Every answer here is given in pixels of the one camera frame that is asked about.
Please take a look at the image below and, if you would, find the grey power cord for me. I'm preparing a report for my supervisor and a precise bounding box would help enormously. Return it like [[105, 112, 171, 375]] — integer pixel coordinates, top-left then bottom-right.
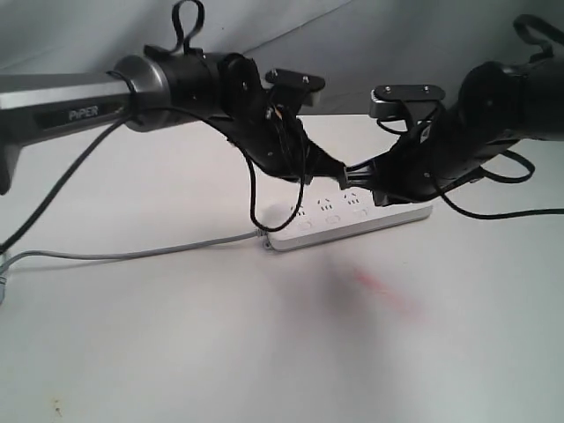
[[0, 228, 268, 305]]

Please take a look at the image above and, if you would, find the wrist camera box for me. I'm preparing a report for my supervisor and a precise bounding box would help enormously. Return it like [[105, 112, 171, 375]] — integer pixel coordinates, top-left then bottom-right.
[[368, 85, 446, 121], [264, 68, 326, 107]]

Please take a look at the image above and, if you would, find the grey backdrop cloth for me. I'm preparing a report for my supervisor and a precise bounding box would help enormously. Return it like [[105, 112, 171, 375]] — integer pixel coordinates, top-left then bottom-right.
[[1, 1, 563, 115]]

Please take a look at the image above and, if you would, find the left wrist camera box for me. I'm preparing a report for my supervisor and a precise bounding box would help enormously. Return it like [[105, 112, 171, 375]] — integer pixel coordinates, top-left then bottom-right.
[[264, 68, 326, 107]]

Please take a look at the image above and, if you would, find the left silver black robot arm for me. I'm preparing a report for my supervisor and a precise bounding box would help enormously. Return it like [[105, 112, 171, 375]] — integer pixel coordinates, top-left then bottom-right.
[[1, 49, 345, 192]]

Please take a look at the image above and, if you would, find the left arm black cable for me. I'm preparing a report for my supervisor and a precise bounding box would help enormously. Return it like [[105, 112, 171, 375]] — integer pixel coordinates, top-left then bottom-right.
[[0, 0, 309, 256]]

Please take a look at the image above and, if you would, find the right silver black robot arm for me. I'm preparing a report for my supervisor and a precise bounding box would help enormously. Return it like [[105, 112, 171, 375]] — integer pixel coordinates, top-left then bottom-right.
[[338, 57, 563, 206]]

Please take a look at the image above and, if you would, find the white five-outlet power strip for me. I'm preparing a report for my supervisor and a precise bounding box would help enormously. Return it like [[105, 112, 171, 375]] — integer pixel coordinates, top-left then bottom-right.
[[263, 189, 433, 252]]

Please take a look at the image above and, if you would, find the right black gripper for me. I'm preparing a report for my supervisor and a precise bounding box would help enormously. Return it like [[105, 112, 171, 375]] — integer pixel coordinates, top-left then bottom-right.
[[342, 118, 498, 206]]

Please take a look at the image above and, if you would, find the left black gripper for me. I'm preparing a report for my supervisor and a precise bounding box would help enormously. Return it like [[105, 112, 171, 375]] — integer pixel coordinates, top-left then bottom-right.
[[207, 88, 348, 187]]

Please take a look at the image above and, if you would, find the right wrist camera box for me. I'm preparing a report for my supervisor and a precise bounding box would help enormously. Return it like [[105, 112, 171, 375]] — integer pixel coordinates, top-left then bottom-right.
[[368, 85, 446, 121]]

